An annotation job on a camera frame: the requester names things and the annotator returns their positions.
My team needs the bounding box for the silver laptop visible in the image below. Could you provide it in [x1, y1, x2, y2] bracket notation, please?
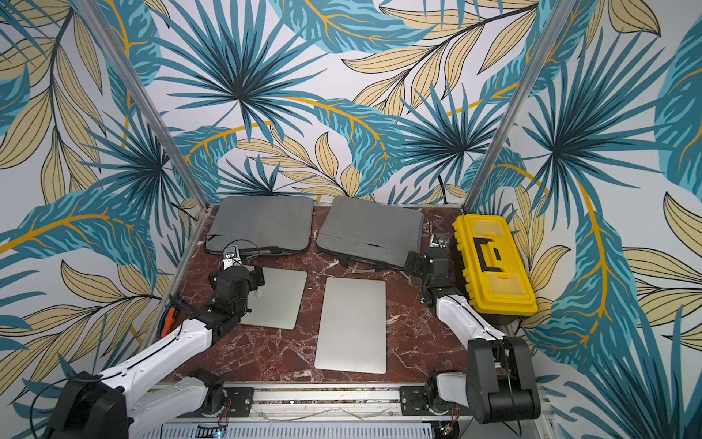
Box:
[241, 267, 307, 330]
[314, 278, 387, 375]

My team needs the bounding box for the grey laptop sleeve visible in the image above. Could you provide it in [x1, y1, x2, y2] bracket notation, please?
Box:
[316, 197, 424, 270]

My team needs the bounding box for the grey zippered laptop bag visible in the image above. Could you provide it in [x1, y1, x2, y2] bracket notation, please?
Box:
[203, 196, 314, 256]

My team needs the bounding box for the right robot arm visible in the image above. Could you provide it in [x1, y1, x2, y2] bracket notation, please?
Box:
[405, 247, 541, 424]

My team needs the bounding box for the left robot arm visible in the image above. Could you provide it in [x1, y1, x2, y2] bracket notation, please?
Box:
[42, 264, 265, 438]

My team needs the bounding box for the yellow black toolbox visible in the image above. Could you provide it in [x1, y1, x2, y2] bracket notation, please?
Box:
[453, 214, 539, 318]

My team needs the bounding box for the white ventilation grille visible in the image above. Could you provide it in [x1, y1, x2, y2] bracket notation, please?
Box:
[142, 422, 434, 439]

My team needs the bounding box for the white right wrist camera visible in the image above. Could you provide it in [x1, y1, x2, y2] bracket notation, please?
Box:
[430, 233, 449, 249]

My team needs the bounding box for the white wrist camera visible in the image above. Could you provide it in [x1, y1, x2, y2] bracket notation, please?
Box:
[222, 244, 242, 270]
[430, 233, 449, 249]

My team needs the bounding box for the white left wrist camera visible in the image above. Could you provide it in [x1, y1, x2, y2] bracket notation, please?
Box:
[222, 244, 242, 270]

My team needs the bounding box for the orange handled screwdriver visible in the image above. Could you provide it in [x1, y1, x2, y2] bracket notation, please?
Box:
[156, 305, 179, 339]

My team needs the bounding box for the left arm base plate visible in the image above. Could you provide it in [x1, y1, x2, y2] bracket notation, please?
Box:
[203, 387, 254, 419]

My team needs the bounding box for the aluminium front rail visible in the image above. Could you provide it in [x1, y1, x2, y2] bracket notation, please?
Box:
[125, 378, 473, 436]

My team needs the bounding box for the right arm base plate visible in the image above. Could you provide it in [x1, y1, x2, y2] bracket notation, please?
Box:
[399, 385, 472, 416]

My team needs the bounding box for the left aluminium frame post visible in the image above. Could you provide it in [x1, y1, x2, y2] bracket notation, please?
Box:
[74, 0, 210, 210]

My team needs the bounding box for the aluminium frame post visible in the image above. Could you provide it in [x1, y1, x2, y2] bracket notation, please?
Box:
[74, 0, 210, 210]
[462, 0, 575, 213]

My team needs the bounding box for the right aluminium frame post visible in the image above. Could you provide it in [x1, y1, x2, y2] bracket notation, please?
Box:
[462, 0, 575, 213]

